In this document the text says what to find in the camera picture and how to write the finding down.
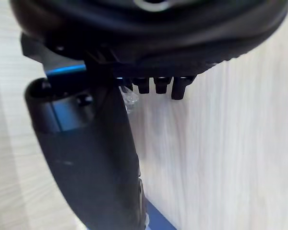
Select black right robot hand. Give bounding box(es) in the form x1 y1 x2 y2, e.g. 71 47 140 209
9 0 288 230

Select wooden office cabinet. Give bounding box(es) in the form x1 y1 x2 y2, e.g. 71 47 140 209
0 0 288 230

